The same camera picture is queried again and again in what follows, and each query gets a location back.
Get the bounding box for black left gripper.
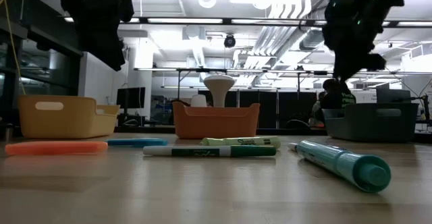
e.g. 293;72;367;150
80;0;135;72

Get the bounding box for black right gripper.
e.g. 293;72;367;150
323;0;387;82

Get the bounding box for teal highlighter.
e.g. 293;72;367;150
294;140;393;194

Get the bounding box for orange highlighter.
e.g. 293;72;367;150
4;140;109;157

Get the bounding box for pale yellow Sharpie highlighter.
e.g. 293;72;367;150
200;135;282;150

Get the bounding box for green Expo marker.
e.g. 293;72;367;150
142;144;277;158

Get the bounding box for person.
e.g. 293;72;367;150
308;90;324;128
319;78;357;110

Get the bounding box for black computer monitor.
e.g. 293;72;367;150
115;86;146;110

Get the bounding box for dark teal plastic bin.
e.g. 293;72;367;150
324;102;420;143

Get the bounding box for yellow plastic bin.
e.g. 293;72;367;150
17;94;121;140

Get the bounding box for small blue highlighter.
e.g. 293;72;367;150
107;137;169;148

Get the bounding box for white mushroom table lamp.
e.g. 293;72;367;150
202;74;236;109

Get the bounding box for orange plastic bin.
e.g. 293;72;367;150
171;101;261;140

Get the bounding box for yellow cable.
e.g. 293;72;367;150
0;0;26;96

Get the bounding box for black ceiling camera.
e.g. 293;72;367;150
223;33;237;49

